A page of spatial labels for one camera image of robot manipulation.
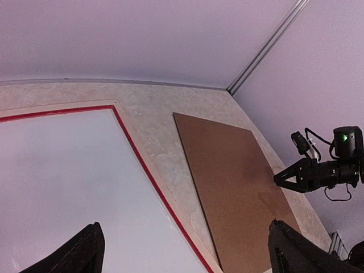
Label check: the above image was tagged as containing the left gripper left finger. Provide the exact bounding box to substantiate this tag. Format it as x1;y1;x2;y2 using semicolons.
23;222;105;272

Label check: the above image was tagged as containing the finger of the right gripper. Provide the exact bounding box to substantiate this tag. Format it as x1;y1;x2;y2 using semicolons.
274;158;311;193

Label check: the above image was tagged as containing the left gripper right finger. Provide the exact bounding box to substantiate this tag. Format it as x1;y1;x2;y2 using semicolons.
268;220;363;272

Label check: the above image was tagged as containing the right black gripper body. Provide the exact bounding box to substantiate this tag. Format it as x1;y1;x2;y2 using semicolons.
308;159;358;192

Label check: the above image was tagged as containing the brown backing board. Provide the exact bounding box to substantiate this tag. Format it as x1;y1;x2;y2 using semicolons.
173;113;298;272

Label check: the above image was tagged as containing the cat photo print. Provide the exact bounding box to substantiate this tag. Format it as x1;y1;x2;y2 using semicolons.
1;110;206;272

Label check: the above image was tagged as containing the red wooden picture frame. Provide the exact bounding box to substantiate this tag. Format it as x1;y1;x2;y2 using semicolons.
1;100;222;272

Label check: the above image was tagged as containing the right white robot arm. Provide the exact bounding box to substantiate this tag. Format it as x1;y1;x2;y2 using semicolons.
268;126;363;272

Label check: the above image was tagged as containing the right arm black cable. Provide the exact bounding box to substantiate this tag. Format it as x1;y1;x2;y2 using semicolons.
304;127;335;160

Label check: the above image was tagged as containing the front aluminium rail base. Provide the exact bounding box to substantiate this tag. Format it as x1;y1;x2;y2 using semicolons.
328;231;349;260

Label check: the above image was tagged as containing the right aluminium corner post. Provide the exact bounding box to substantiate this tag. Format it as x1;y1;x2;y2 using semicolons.
226;0;309;97

